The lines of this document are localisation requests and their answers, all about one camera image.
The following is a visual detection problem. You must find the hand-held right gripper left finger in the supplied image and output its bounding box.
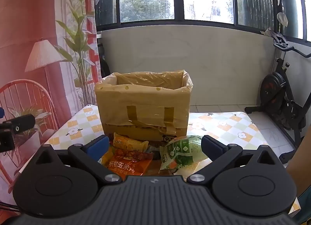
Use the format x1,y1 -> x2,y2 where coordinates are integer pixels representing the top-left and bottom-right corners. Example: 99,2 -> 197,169
33,136 -> 123,184

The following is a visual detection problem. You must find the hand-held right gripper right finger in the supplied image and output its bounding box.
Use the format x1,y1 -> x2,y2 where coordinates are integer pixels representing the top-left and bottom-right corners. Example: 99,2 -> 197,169
187,135 -> 283,185

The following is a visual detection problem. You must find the light green snack packet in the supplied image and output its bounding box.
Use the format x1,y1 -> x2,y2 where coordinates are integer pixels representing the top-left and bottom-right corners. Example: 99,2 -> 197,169
159,135 -> 209,174

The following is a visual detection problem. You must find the red-orange chip packet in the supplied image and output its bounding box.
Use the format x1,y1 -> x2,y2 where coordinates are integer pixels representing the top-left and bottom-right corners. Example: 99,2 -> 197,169
103,148 -> 154,181

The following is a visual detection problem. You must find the brown cardboard box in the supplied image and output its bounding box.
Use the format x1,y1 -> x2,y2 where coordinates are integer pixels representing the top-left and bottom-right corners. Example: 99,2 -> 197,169
95,70 -> 194,143

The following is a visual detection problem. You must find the yellow snack packet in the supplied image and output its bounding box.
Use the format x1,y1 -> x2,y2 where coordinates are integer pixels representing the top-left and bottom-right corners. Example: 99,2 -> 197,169
98,145 -> 116,166

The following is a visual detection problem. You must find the floral checkered tablecloth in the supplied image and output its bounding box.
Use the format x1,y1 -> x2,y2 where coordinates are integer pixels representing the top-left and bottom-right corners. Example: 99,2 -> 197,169
44,105 -> 302,216

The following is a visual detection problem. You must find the small orange snack packet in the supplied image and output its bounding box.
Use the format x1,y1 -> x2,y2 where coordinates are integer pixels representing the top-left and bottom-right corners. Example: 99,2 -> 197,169
113,132 -> 149,153

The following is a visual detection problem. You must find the grey washing machine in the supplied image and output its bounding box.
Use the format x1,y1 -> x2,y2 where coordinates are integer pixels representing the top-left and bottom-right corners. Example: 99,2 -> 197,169
97,34 -> 111,80

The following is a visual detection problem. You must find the black exercise bike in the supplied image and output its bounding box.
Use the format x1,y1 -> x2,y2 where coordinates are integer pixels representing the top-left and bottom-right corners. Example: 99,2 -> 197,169
244,29 -> 311,150

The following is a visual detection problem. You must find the brown cardboard sheet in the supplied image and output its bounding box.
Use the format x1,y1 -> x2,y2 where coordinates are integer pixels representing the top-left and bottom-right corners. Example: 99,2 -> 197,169
286,118 -> 311,196

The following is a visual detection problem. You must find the printed backdrop cloth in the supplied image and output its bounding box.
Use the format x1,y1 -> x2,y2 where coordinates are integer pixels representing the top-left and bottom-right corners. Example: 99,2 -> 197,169
0,0 -> 102,216

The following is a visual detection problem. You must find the crumpled beige cloth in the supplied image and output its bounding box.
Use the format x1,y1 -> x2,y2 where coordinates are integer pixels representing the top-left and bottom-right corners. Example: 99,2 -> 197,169
260,28 -> 280,37

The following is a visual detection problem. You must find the white round bag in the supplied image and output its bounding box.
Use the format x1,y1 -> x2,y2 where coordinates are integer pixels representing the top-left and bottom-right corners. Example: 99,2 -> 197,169
277,12 -> 289,27

